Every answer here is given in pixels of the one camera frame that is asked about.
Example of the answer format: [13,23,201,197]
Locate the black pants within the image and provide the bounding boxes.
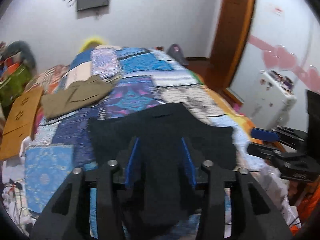
[87,103,236,233]

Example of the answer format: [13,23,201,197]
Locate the white suitcase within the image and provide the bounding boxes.
[241,70,297,129]

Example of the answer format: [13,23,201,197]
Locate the blue patchwork bedspread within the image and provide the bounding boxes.
[23,45,266,215]

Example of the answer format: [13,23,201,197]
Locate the olive folded pants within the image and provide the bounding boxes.
[41,75,116,119]

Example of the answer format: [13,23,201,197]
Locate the grey backpack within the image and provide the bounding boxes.
[167,44,189,67]

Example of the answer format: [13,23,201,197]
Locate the wooden board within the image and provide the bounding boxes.
[1,87,43,161]

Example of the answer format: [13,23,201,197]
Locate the yellow curved pillow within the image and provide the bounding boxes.
[79,36,107,53]

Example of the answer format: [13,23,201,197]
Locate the green storage box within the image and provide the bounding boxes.
[1,64,31,108]

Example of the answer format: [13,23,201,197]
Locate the grey plush toy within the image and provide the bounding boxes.
[2,40,36,69]

